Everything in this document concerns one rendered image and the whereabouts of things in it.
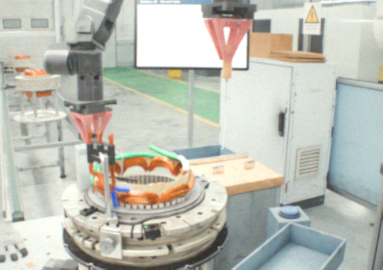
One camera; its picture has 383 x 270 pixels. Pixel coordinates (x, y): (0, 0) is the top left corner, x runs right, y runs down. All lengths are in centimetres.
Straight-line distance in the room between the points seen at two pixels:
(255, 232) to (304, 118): 212
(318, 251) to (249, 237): 29
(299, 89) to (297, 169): 62
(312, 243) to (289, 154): 232
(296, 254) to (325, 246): 5
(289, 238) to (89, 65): 53
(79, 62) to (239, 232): 54
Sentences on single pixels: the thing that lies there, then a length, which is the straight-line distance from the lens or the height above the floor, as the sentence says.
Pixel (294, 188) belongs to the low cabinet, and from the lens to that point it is 319.
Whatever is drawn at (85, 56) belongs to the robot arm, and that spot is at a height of 135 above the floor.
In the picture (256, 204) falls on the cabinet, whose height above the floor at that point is 100.
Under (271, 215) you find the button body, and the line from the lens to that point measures 86.
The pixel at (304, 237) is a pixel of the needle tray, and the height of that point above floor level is 104.
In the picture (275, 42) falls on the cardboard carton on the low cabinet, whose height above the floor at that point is 134.
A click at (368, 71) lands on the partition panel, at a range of 318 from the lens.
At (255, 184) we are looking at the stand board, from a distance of 93.
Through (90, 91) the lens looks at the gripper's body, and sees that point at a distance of 85.
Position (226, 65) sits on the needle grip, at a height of 134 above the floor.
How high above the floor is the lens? 140
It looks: 14 degrees down
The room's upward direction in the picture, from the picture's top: 1 degrees clockwise
